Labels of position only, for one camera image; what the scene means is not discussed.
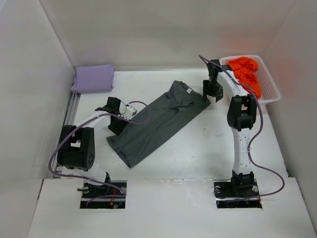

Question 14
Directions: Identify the purple t-shirt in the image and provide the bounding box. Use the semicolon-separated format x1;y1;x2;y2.
70;64;115;94

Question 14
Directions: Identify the orange t-shirt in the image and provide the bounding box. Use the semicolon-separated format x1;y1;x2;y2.
227;57;262;99

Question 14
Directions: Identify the aluminium rail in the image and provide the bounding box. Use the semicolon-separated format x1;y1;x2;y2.
50;92;81;173

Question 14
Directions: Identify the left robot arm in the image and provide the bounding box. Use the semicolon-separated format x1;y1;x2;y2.
57;97;137;198

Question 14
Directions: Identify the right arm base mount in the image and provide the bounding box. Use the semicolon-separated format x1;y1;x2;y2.
213;180;262;209

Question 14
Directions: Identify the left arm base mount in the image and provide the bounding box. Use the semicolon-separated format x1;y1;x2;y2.
77;182;126;209

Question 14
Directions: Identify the grey t-shirt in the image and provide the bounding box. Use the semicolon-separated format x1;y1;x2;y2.
107;81;211;168

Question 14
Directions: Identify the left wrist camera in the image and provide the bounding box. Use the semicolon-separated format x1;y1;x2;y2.
122;105;137;120

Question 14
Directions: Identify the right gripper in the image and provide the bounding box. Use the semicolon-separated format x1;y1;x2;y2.
204;80;224;102

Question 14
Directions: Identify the white plastic laundry basket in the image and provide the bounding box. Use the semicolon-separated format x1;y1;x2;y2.
219;55;281;105

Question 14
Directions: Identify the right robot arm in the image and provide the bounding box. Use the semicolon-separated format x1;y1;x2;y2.
203;59;257;199

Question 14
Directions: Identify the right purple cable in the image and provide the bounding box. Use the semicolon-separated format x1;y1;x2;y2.
198;54;285;200

